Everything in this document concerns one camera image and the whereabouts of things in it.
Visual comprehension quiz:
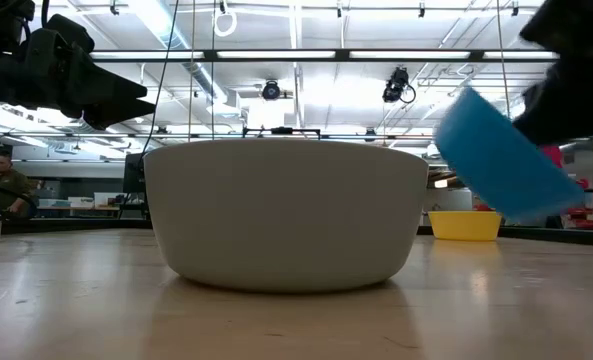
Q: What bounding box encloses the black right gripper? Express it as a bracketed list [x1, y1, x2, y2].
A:
[513, 0, 593, 146]

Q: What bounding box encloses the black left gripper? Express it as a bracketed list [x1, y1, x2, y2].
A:
[0, 13, 156, 130]

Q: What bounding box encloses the blue bowl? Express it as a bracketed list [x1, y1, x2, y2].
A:
[433, 85, 587, 221]

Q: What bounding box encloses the black computer monitor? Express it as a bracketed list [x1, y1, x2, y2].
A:
[122, 152, 147, 196]

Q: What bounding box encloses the person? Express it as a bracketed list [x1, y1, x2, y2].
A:
[0, 151, 36, 219]

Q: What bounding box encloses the yellow bowl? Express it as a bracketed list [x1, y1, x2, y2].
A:
[427, 210, 503, 242]

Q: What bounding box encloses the light grey bowl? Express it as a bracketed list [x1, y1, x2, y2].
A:
[143, 138, 430, 294]

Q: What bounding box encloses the overhead light bar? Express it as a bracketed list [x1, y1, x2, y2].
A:
[89, 48, 560, 64]

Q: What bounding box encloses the black hanging cable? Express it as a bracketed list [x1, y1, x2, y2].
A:
[136, 0, 181, 157]

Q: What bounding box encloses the white hanging ring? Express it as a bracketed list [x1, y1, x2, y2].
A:
[213, 8, 238, 38]

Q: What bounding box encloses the round black ceiling camera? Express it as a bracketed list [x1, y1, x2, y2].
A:
[261, 79, 282, 102]

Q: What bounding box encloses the black camera with cable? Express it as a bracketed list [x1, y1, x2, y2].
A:
[381, 66, 417, 105]

